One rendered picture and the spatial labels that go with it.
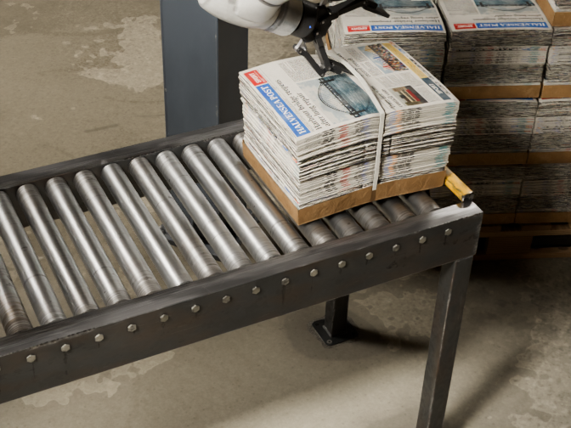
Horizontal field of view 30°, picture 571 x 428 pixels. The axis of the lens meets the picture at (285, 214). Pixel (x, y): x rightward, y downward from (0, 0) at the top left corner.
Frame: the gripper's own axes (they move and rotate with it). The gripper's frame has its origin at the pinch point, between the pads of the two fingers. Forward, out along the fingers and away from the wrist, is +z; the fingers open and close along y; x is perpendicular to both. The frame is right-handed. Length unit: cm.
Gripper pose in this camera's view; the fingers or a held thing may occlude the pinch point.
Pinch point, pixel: (366, 41)
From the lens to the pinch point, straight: 226.8
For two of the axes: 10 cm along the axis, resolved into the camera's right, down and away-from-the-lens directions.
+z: 7.8, 1.5, 6.1
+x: 4.4, 5.7, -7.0
